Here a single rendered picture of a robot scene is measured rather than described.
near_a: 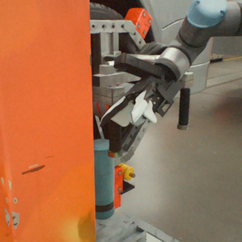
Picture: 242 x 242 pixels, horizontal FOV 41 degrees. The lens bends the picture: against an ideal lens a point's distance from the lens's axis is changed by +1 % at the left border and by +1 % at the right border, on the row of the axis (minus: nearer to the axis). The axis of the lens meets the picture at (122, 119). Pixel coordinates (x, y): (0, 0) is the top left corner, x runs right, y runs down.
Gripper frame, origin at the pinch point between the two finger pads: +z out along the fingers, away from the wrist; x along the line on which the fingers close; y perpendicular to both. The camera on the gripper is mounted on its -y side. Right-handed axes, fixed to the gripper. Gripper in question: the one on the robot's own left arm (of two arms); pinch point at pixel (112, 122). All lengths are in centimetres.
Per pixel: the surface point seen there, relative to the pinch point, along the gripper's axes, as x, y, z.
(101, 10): 38, -17, -43
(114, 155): 18.4, 13.1, -1.6
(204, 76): 66, 46, -88
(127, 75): 16.0, -0.1, -20.4
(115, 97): 13.0, 0.5, -11.3
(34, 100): -16.3, -16.5, 13.6
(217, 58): 585, 317, -632
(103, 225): 72, 53, 6
